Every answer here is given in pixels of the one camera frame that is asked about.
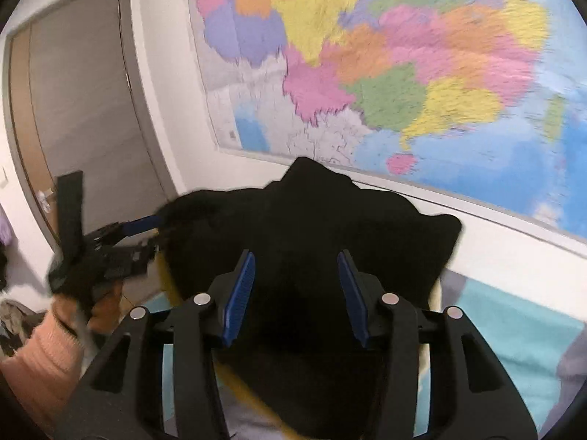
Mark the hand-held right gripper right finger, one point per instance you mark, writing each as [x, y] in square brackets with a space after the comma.
[353, 302]

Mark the teal grey printed bed sheet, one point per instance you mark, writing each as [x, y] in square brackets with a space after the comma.
[504, 330]

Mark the pile of mixed clothes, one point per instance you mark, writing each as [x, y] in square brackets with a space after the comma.
[16, 325]

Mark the person's left hand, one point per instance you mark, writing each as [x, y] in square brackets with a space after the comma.
[108, 307]

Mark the grey door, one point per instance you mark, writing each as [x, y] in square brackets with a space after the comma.
[91, 101]

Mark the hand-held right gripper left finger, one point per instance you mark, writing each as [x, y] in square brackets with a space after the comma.
[238, 302]

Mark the mustard folded garment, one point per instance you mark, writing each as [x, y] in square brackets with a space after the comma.
[167, 288]

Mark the black garment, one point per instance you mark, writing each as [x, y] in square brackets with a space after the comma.
[298, 238]

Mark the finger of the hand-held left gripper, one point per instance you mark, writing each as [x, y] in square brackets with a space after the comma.
[137, 253]
[137, 225]

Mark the purple cloth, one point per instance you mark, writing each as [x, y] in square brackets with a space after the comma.
[4, 227]

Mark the colourful wall map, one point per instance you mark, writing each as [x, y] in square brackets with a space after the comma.
[412, 55]

